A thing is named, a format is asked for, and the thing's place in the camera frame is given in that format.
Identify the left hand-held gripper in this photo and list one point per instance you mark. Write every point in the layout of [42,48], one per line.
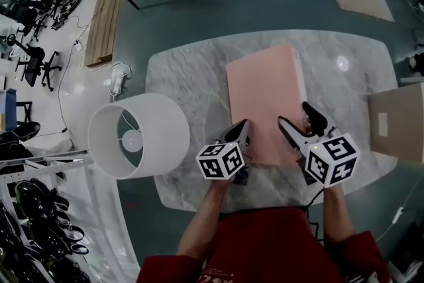
[220,162]

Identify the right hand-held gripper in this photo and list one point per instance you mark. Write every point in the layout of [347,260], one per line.
[331,159]

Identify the pink binder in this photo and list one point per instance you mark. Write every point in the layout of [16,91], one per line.
[265,96]

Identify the beige binder with label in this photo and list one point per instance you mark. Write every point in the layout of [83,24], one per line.
[404,122]

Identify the person's right forearm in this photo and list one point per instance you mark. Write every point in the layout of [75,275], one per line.
[338,215]

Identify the person's left forearm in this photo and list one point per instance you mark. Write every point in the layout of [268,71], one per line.
[207,218]

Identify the white shade table lamp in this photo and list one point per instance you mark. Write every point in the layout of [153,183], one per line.
[162,129]

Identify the person's red shirt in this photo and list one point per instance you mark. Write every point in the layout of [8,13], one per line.
[265,248]

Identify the white power strip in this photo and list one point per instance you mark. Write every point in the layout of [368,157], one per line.
[118,81]

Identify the low wooden platform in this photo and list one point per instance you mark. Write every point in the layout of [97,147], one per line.
[102,30]

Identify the white metal rack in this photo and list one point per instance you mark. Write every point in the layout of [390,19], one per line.
[49,160]

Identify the black folding bike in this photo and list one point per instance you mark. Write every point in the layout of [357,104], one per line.
[69,5]

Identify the black office chair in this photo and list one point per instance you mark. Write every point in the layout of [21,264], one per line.
[33,66]
[33,10]

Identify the blue storage box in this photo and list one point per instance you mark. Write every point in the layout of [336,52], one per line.
[8,106]

